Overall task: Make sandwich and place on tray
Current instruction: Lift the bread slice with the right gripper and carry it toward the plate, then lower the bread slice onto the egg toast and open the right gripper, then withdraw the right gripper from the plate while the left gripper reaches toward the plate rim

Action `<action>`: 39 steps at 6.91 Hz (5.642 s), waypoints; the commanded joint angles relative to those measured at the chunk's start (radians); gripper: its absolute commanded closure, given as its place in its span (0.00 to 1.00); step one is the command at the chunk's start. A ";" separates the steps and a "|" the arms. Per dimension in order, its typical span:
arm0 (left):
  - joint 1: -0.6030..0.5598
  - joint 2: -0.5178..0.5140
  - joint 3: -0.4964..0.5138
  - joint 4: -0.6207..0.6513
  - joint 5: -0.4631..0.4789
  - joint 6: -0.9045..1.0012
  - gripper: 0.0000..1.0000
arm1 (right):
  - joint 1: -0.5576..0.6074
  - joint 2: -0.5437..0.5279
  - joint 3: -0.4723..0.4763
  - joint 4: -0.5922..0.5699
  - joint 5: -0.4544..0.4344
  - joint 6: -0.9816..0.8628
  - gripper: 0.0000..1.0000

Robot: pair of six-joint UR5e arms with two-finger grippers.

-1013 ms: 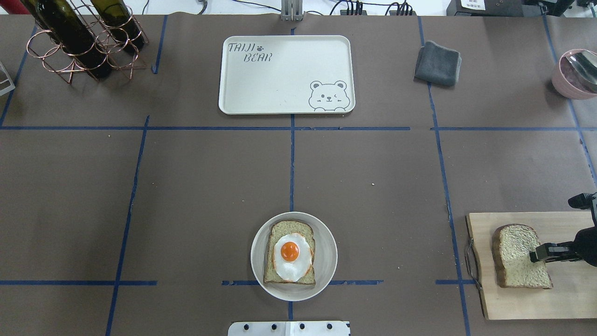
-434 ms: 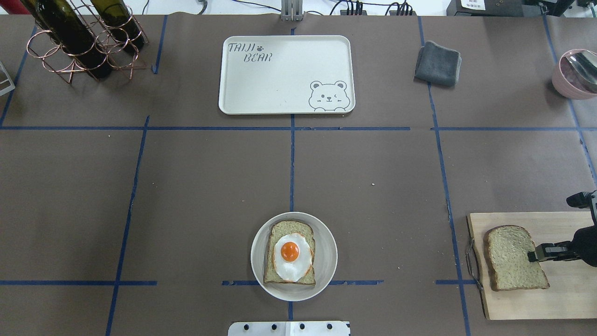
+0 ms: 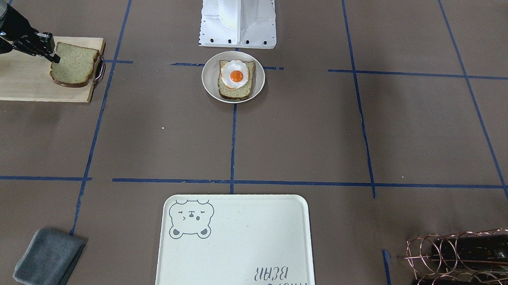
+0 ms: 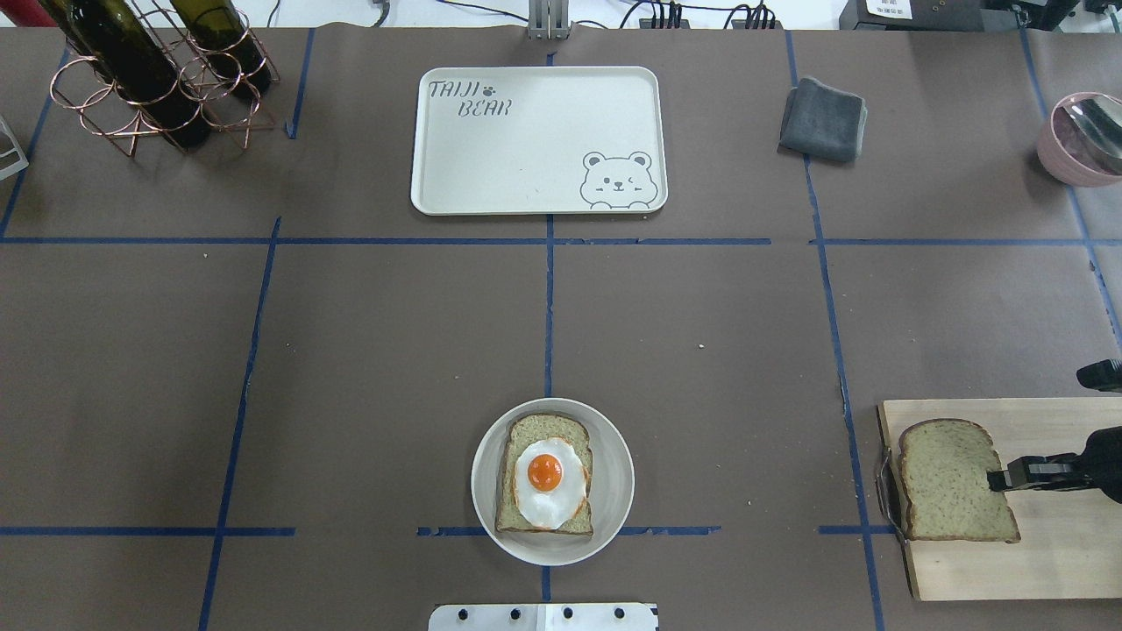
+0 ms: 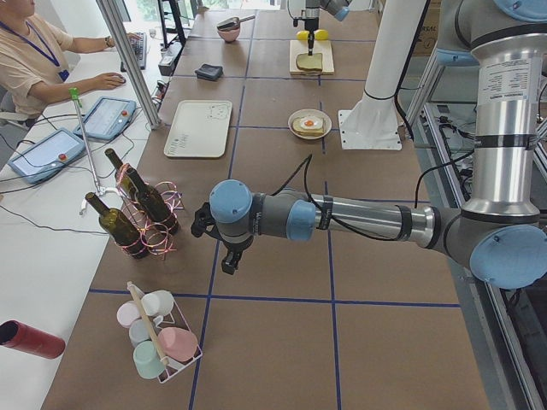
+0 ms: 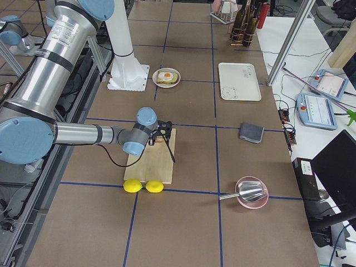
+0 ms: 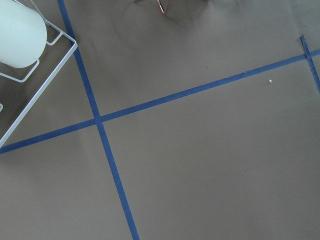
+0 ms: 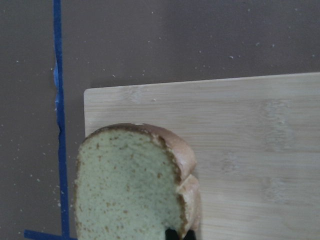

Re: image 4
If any dark wine bottle right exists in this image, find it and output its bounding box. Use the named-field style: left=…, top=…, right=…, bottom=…
left=172, top=1, right=273, bottom=101

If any white round plate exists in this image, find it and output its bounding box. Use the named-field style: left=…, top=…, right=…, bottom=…
left=469, top=397, right=635, bottom=567

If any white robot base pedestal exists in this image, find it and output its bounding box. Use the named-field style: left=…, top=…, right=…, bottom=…
left=427, top=602, right=660, bottom=630

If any fried egg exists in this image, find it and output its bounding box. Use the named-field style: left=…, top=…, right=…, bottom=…
left=513, top=436, right=586, bottom=531

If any wooden cutting board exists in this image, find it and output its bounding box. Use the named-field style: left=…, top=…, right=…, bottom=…
left=877, top=395, right=1121, bottom=600

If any dark wine bottle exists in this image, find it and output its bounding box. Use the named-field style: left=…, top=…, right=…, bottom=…
left=172, top=1, right=273, bottom=101
left=39, top=1, right=211, bottom=149

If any copper wire bottle rack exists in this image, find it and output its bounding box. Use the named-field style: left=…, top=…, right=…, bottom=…
left=50, top=1, right=281, bottom=157

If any aluminium frame post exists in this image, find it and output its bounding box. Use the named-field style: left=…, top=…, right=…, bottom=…
left=528, top=0, right=572, bottom=40

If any folded grey cloth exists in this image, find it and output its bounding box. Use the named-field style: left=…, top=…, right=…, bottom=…
left=778, top=76, right=867, bottom=163

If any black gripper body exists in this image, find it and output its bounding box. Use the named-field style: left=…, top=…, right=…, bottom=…
left=1076, top=359, right=1121, bottom=503

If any bread slice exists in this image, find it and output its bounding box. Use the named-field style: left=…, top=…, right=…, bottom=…
left=494, top=413, right=594, bottom=536
left=898, top=418, right=1021, bottom=545

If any dark wine bottle left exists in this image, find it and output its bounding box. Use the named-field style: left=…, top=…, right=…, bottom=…
left=39, top=1, right=211, bottom=149

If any white bear serving tray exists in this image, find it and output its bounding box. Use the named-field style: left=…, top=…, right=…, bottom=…
left=410, top=67, right=668, bottom=216

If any metal scoop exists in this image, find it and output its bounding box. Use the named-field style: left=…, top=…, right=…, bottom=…
left=1063, top=95, right=1121, bottom=175

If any pink bowl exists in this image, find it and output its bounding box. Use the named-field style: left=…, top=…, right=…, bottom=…
left=1034, top=92, right=1119, bottom=188

